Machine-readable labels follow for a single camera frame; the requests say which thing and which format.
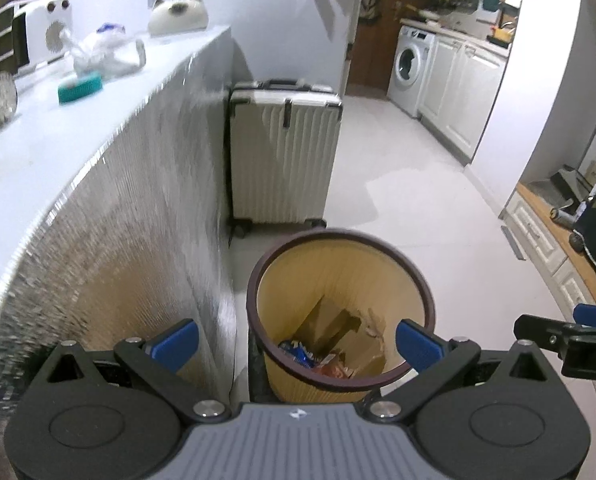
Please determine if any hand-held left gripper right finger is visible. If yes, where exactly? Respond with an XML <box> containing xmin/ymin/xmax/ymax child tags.
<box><xmin>364</xmin><ymin>318</ymin><xmax>558</xmax><ymax>422</ymax></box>

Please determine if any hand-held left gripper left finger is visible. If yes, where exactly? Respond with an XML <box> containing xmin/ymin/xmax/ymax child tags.
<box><xmin>36</xmin><ymin>318</ymin><xmax>231</xmax><ymax>422</ymax></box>

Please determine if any brown cardboard package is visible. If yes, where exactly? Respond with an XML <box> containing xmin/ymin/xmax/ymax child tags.
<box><xmin>298</xmin><ymin>297</ymin><xmax>386</xmax><ymax>376</ymax></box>

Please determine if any red paper box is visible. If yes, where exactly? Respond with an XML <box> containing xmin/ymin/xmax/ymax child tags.
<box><xmin>313</xmin><ymin>352</ymin><xmax>359</xmax><ymax>379</ymax></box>

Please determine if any crushed blue soda can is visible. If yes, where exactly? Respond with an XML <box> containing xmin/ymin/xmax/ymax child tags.
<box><xmin>278</xmin><ymin>340</ymin><xmax>323</xmax><ymax>368</ymax></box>

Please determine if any yellow trash bin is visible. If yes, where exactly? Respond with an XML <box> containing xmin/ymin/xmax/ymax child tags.
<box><xmin>246</xmin><ymin>228</ymin><xmax>435</xmax><ymax>403</ymax></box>

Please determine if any teal tape roll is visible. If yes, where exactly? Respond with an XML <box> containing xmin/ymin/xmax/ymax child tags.
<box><xmin>58</xmin><ymin>72</ymin><xmax>103</xmax><ymax>105</ymax></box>

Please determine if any low white cabinet wooden top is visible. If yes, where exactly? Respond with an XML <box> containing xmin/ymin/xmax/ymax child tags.
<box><xmin>500</xmin><ymin>182</ymin><xmax>596</xmax><ymax>311</ymax></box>

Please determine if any white ribbed suitcase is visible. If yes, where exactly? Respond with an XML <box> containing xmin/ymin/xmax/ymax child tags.
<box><xmin>226</xmin><ymin>78</ymin><xmax>343</xmax><ymax>238</ymax></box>

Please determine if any white kitchen base cabinet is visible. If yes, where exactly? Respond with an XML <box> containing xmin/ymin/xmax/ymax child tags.
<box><xmin>418</xmin><ymin>30</ymin><xmax>511</xmax><ymax>166</ymax></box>

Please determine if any white washing machine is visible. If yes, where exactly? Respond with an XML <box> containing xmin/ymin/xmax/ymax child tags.
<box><xmin>386</xmin><ymin>25</ymin><xmax>436</xmax><ymax>120</ymax></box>

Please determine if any brown wooden door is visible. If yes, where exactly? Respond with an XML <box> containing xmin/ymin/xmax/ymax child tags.
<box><xmin>345</xmin><ymin>0</ymin><xmax>403</xmax><ymax>103</ymax></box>

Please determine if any white cat-shaped container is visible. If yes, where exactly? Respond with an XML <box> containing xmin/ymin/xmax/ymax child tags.
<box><xmin>148</xmin><ymin>0</ymin><xmax>209</xmax><ymax>37</ymax></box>

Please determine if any white space heater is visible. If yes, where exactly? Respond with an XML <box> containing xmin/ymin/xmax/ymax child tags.
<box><xmin>12</xmin><ymin>0</ymin><xmax>74</xmax><ymax>68</ymax></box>

